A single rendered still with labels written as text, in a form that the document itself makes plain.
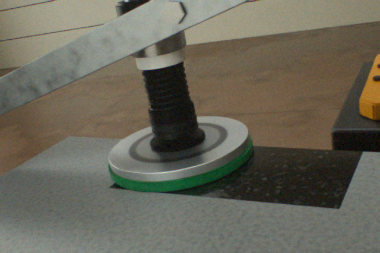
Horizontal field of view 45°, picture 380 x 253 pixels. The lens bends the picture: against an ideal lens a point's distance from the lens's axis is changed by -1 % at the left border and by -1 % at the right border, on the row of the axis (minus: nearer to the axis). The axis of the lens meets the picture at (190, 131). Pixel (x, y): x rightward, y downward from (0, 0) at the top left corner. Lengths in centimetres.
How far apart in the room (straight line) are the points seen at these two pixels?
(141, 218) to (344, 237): 23
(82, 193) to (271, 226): 29
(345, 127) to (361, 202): 56
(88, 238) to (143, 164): 14
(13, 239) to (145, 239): 18
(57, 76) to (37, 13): 767
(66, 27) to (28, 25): 77
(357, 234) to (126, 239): 24
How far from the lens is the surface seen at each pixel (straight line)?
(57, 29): 817
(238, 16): 683
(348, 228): 50
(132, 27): 61
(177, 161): 63
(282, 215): 52
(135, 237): 53
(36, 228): 62
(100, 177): 71
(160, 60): 63
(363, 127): 108
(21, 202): 71
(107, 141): 85
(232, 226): 51
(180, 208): 57
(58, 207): 66
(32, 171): 81
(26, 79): 71
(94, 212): 61
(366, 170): 61
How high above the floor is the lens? 114
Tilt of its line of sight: 20 degrees down
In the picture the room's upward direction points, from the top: 11 degrees counter-clockwise
